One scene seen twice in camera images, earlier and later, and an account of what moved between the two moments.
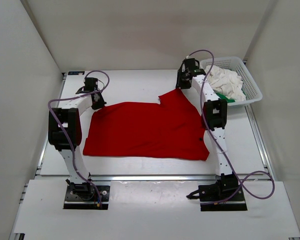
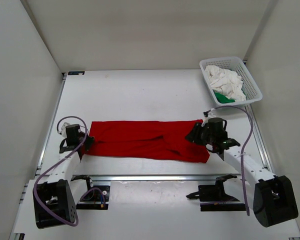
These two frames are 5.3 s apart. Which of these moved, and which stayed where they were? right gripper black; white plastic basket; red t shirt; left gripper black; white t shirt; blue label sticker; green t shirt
Moved: red t shirt; left gripper black; right gripper black
Stayed: green t shirt; white plastic basket; blue label sticker; white t shirt
